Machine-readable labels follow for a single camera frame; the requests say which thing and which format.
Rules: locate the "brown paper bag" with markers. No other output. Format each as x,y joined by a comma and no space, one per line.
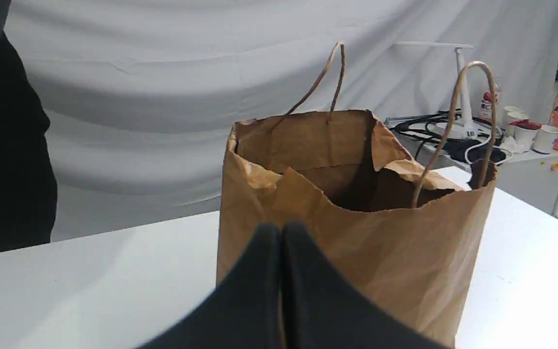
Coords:
401,233

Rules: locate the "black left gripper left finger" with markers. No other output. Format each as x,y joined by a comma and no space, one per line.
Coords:
243,310

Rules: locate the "white side table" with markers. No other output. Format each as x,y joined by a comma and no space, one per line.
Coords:
531,176

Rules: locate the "red topped white cup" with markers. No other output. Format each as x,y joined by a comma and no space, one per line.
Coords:
525,132

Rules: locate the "white paper cup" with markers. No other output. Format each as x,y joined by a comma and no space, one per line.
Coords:
545,139

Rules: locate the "red white spray can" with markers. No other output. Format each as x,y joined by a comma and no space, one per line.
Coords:
487,105

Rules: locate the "person's black torso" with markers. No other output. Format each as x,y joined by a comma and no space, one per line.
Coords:
28,188

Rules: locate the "white desk lamp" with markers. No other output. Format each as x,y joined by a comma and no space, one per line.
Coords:
465,128

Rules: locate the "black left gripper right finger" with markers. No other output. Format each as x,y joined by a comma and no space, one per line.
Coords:
321,309

